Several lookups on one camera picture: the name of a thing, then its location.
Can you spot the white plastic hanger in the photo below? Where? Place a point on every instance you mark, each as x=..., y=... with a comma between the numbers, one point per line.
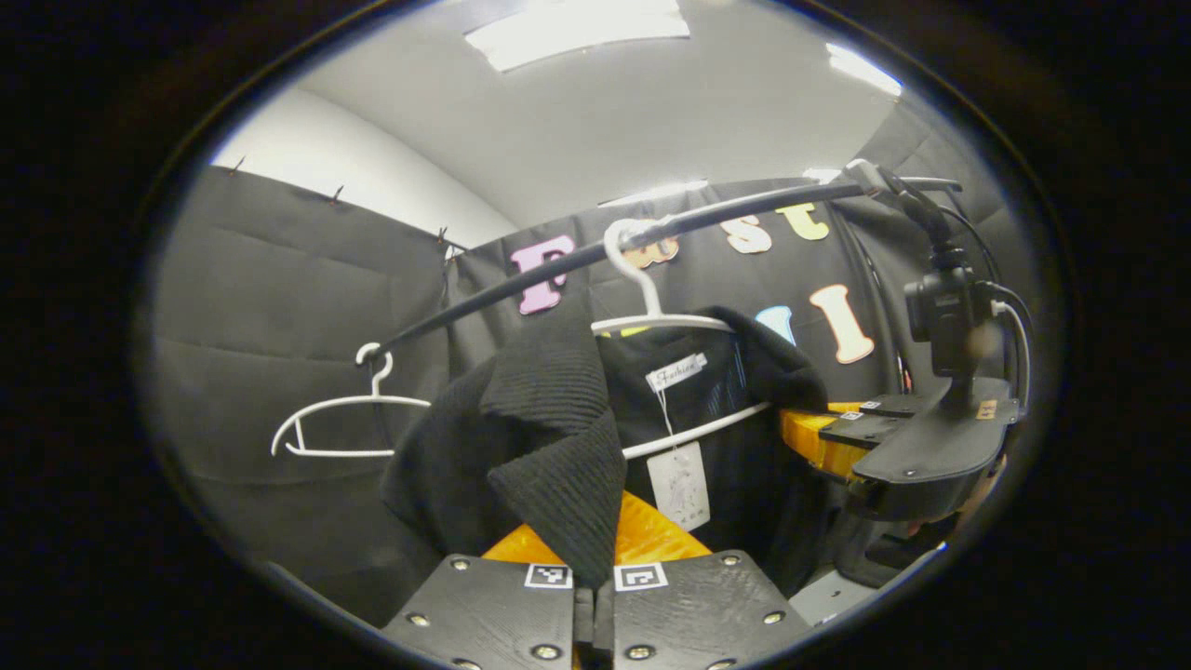
x=374, y=398
x=661, y=322

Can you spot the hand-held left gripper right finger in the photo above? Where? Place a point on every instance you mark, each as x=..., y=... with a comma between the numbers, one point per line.
x=698, y=609

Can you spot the black jacket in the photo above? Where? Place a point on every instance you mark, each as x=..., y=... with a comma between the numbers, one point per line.
x=530, y=419

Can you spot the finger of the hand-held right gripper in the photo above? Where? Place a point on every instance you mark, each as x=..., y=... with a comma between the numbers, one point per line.
x=823, y=451
x=889, y=405

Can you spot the black backdrop cloth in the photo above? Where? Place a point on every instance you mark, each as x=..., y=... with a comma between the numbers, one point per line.
x=279, y=307

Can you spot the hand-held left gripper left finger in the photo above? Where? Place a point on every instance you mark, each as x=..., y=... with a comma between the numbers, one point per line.
x=502, y=614

